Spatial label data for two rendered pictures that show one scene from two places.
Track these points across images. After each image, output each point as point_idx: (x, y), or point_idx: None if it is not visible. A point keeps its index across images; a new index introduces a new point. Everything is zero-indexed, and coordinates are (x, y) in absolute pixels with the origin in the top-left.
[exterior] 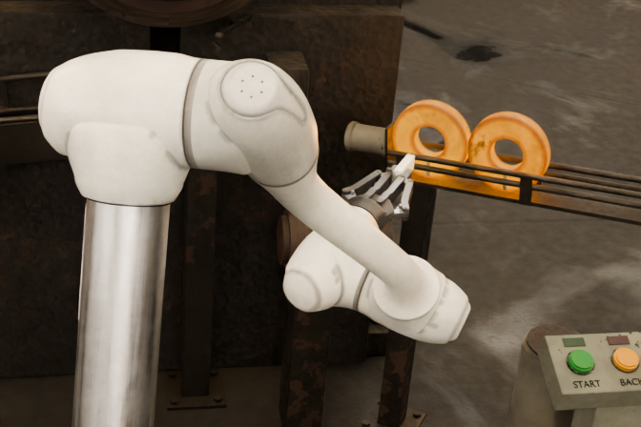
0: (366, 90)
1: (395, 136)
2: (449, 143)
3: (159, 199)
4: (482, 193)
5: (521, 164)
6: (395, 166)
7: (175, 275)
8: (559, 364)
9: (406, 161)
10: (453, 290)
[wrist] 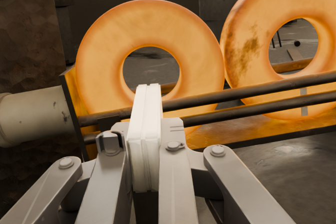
0: (22, 61)
1: (84, 89)
2: (190, 65)
3: None
4: (277, 135)
5: (330, 58)
6: (121, 126)
7: None
8: None
9: (151, 100)
10: None
